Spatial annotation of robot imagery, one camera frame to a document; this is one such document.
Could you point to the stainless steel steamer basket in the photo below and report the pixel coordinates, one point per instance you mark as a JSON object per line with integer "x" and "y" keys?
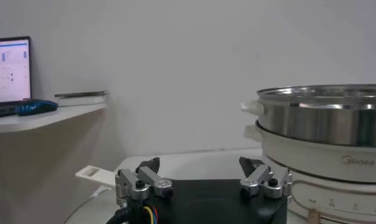
{"x": 312, "y": 121}

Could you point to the white side desk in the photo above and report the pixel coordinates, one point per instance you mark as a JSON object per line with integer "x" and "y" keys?
{"x": 39, "y": 120}

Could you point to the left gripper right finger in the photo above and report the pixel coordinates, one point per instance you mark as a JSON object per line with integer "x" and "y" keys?
{"x": 258, "y": 176}

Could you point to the white electric cooker base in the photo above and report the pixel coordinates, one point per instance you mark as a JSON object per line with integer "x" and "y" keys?
{"x": 312, "y": 164}

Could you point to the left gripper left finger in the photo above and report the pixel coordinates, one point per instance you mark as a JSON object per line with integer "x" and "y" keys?
{"x": 153, "y": 178}

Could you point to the black laptop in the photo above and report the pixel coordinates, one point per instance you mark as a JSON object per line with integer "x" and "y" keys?
{"x": 10, "y": 70}

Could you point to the blue computer mouse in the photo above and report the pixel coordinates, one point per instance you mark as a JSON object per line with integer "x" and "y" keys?
{"x": 36, "y": 107}

